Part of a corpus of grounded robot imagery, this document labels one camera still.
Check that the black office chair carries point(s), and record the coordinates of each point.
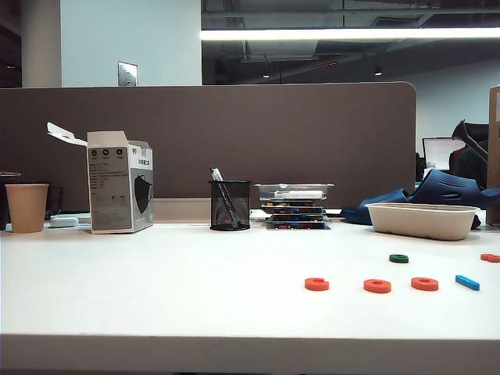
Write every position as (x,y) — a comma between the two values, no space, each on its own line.
(474,129)

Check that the clear plastic tray pack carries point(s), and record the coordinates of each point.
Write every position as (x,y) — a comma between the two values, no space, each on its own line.
(297,191)

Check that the metal wall plate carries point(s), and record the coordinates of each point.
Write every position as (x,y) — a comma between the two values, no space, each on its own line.
(127,74)

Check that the orange letter O magnet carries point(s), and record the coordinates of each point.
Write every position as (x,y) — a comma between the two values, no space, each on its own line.
(419,286)
(371,288)

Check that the blue bar letter magnet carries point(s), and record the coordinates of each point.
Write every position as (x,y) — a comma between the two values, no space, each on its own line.
(467,282)

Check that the dark blue fabric bag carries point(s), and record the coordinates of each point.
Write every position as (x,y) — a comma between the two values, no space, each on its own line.
(445,187)

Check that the flat letter magnet pack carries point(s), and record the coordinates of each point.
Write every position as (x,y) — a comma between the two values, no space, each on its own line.
(301,210)
(301,225)
(293,203)
(301,217)

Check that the small white case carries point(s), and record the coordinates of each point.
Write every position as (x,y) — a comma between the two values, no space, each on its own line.
(62,222)

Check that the black and white pen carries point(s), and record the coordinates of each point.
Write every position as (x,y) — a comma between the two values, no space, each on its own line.
(216,174)

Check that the computer monitor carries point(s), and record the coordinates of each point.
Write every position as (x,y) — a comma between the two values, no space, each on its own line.
(437,152)

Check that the orange letter C magnet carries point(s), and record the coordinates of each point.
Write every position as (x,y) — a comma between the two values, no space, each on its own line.
(312,287)

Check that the black mesh pen holder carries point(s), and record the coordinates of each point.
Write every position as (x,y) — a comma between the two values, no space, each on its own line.
(240,195)

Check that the green letter O magnet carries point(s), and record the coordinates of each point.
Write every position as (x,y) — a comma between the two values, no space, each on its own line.
(398,260)

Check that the white grey mask box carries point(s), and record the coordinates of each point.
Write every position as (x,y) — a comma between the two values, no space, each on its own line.
(113,187)

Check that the beige oblong tray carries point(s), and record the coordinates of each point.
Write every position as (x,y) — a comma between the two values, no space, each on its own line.
(422,222)

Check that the tall brown cardboard container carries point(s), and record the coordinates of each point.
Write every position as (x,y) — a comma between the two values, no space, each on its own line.
(494,176)

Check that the long ceiling light strip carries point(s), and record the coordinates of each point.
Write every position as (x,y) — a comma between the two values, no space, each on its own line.
(332,34)

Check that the person in dark green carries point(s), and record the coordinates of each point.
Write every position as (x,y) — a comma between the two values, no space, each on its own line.
(468,168)

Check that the dark lidded container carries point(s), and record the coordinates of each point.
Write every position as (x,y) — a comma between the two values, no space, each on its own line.
(3,203)

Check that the brown desk partition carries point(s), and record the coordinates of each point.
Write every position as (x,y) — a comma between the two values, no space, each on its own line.
(273,136)

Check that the brown paper cup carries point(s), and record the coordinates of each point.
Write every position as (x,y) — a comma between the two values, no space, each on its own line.
(26,211)

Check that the dark drinking glass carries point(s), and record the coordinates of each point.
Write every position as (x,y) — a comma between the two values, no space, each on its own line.
(54,203)

